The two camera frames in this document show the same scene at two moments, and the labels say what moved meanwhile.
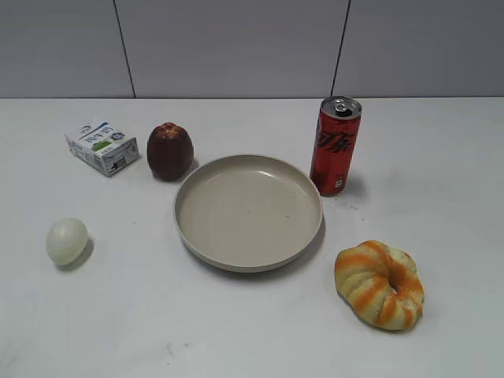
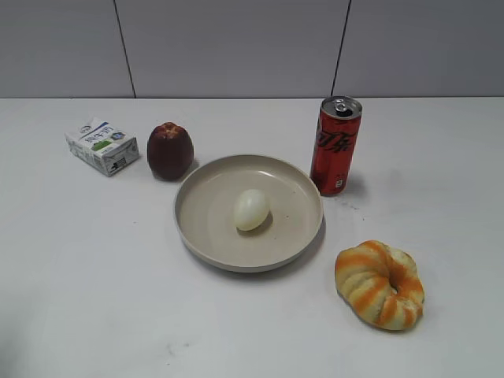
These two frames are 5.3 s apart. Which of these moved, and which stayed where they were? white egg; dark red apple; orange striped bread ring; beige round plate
Moved: white egg
Stayed: beige round plate; dark red apple; orange striped bread ring
